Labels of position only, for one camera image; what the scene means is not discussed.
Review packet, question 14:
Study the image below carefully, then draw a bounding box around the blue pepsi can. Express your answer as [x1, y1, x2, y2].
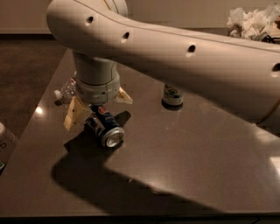
[86, 105, 124, 148]

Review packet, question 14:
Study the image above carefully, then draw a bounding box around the clear plastic water bottle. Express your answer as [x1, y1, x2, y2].
[53, 74, 76, 104]

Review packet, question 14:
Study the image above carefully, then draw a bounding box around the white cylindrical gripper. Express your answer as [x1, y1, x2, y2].
[64, 52, 133, 131]

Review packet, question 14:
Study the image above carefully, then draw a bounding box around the green 7up can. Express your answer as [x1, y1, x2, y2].
[163, 84, 183, 106]

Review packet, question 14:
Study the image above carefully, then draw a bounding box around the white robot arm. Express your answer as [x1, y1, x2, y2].
[46, 0, 280, 135]

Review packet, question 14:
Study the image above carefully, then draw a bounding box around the black cable loop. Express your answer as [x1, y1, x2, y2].
[261, 34, 280, 45]

